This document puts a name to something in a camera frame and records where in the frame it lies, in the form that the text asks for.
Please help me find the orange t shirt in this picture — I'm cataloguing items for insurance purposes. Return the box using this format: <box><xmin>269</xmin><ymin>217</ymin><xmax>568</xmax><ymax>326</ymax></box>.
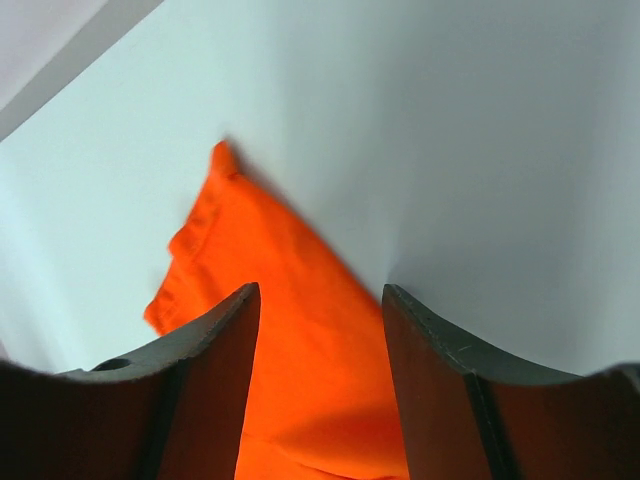
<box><xmin>144</xmin><ymin>142</ymin><xmax>408</xmax><ymax>479</ymax></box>

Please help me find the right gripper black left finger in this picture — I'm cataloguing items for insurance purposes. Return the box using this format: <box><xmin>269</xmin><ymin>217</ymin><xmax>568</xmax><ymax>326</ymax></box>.
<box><xmin>1</xmin><ymin>283</ymin><xmax>260</xmax><ymax>479</ymax></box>

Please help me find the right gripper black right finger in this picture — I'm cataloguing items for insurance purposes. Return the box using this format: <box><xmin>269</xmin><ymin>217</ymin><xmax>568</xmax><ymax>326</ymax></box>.
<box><xmin>382</xmin><ymin>284</ymin><xmax>639</xmax><ymax>479</ymax></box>

